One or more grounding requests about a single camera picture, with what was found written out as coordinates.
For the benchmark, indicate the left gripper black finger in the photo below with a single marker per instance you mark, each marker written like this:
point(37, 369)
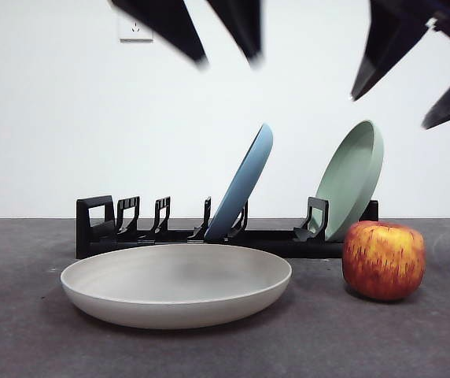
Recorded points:
point(250, 27)
point(170, 23)

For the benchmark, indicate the red yellow apple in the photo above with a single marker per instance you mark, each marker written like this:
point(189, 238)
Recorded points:
point(382, 262)

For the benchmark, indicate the pale yellow cream plate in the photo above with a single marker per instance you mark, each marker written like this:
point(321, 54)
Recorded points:
point(170, 309)

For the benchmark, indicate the green plate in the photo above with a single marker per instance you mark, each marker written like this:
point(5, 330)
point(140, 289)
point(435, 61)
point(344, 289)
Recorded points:
point(347, 177)

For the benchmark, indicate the blue plate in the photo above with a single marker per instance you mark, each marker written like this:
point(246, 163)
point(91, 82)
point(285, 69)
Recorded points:
point(244, 177)

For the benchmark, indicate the black plastic plate rack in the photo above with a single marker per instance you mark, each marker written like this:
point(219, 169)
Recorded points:
point(315, 250)

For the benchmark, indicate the white wall socket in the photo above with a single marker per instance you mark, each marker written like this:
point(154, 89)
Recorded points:
point(130, 34)

